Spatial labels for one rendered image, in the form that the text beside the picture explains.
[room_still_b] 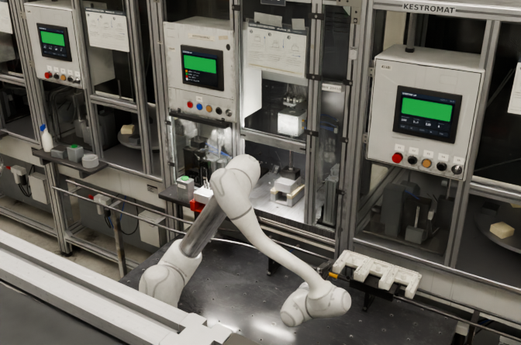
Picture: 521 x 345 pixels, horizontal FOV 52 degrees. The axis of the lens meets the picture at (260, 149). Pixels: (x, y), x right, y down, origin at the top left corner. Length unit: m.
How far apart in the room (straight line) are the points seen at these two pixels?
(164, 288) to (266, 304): 0.51
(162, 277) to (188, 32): 1.16
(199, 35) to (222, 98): 0.32
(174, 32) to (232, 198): 1.06
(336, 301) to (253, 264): 0.81
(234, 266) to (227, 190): 0.87
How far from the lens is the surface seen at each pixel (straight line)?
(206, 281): 2.70
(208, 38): 2.61
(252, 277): 2.72
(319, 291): 2.10
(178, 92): 2.82
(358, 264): 2.53
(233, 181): 1.99
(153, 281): 2.32
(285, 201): 2.87
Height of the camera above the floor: 2.36
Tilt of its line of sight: 25 degrees down
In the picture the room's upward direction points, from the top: straight up
